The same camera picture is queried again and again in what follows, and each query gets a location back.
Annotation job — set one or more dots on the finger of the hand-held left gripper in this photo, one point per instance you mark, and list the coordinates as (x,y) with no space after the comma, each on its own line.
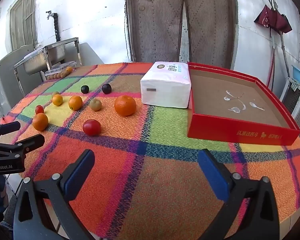
(7,128)
(30,142)

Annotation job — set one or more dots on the large navel orange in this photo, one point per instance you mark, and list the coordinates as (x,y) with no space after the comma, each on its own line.
(125,105)

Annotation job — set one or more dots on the large red tomato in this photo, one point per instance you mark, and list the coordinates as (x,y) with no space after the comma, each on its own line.
(91,127)

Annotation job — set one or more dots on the clear plastic container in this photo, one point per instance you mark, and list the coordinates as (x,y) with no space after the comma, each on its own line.
(61,68)

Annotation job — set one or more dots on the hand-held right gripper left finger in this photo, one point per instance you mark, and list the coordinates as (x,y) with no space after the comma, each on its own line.
(81,175)

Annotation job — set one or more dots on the small yellow-green fruit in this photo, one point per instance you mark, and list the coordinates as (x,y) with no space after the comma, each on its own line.
(95,104)

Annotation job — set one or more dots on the red cardboard box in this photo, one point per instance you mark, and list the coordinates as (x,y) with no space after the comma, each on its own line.
(225,97)

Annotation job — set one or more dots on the small mandarin orange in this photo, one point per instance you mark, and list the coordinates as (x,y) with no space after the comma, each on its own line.
(57,100)

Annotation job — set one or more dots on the dark plum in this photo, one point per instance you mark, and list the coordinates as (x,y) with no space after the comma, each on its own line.
(106,88)
(85,89)

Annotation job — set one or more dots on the white air conditioner unit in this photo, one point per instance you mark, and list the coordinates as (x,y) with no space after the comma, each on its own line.
(296,102)

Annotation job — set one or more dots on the orange in clear container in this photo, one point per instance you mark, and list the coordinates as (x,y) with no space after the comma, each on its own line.
(69,70)

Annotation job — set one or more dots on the green framed window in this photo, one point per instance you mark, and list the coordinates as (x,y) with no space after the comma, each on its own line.
(23,20)

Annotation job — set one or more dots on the cluster of brown kiwis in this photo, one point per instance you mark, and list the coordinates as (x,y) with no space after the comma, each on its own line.
(57,75)

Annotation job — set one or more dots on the small red tomato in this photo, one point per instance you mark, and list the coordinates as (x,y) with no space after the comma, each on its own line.
(39,109)

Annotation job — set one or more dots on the dark red folded umbrella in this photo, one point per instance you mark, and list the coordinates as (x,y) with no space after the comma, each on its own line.
(273,20)

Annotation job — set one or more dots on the ribbed metal door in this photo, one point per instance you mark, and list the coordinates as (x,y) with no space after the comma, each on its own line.
(155,20)

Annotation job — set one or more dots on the brown kiwi fruit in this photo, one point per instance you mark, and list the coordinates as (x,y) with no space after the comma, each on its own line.
(55,93)

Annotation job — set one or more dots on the stainless steel sink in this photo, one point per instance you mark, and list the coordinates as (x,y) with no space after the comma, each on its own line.
(40,57)

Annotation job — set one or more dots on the metal water tap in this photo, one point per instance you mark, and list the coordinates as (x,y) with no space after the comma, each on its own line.
(49,14)

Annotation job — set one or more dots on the white tissue pack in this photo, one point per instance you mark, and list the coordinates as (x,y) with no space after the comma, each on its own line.
(165,87)

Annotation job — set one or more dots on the green checkered cloth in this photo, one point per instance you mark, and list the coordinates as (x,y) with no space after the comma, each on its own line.
(294,84)

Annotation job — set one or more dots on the black water pipe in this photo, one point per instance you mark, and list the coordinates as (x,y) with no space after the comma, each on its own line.
(56,27)

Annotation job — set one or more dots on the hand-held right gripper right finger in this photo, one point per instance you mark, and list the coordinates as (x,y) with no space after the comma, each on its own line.
(212,177)

